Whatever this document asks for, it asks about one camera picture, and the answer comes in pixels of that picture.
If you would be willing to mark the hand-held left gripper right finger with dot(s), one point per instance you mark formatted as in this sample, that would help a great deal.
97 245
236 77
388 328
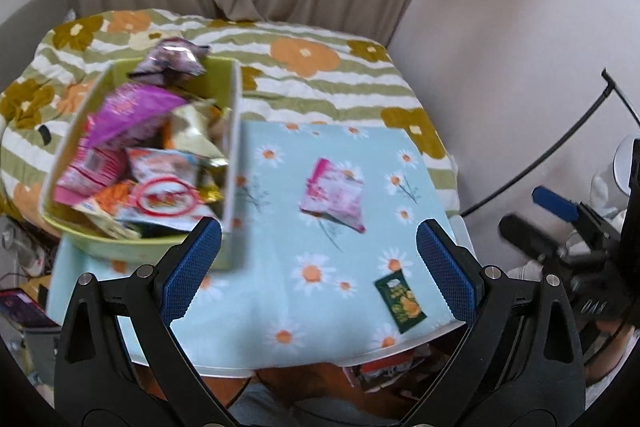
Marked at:
445 272

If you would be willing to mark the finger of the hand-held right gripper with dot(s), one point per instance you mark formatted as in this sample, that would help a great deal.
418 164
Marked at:
525 234
552 202

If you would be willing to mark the dark purple snack packet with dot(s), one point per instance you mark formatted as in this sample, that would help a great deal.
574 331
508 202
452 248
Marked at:
170 62

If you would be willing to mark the grey headboard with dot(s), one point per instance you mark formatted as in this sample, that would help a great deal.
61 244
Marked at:
30 7

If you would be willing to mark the green cardboard box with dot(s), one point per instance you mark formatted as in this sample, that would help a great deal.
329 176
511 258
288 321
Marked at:
150 247

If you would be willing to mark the small dark green snack packet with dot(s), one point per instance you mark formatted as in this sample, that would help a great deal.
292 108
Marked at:
402 302

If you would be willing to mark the magenta snack packet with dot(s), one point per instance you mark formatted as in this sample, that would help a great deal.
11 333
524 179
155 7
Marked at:
120 117

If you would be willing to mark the pink snack packet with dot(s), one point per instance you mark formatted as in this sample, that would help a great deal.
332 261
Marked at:
332 194

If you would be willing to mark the gold snack packet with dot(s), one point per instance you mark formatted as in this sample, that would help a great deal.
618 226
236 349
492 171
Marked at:
197 132

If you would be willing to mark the black stand rod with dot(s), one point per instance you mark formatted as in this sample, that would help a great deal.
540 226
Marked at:
550 147

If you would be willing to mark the white round appliance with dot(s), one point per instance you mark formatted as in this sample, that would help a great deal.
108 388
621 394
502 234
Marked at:
612 177

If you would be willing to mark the person's right hand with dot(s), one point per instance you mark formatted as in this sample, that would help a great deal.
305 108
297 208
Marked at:
610 352

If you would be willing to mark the red circle snack packet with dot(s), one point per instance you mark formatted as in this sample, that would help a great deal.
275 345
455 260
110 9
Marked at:
165 197

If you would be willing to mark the orange snack packet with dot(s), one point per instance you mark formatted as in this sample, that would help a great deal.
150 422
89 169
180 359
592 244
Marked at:
112 207

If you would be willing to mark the floral striped blanket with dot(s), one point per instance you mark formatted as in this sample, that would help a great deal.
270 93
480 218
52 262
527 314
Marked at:
310 72

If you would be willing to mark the dark tablet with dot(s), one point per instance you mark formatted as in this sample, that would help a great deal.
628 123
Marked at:
22 307

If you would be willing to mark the light blue daisy tablecloth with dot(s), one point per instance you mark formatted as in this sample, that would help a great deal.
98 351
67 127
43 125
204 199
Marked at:
310 297

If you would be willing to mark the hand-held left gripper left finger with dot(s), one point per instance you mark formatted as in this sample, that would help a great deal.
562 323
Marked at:
192 267

